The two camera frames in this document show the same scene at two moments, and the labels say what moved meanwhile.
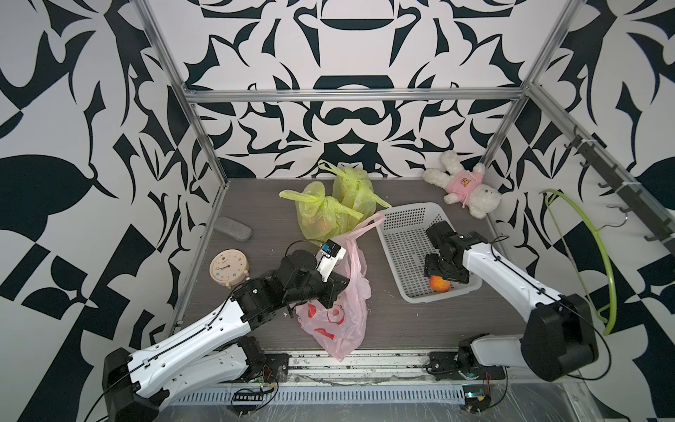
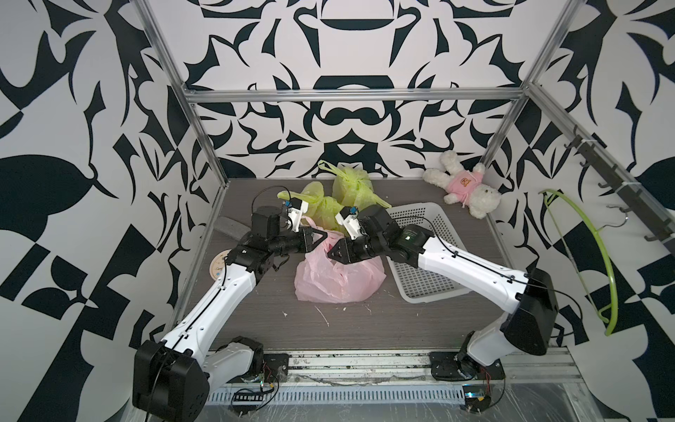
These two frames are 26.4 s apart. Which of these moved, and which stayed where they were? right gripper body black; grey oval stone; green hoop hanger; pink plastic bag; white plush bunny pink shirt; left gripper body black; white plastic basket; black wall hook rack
Moved: right gripper body black; pink plastic bag; left gripper body black
Stayed: black wall hook rack; grey oval stone; white plush bunny pink shirt; green hoop hanger; white plastic basket
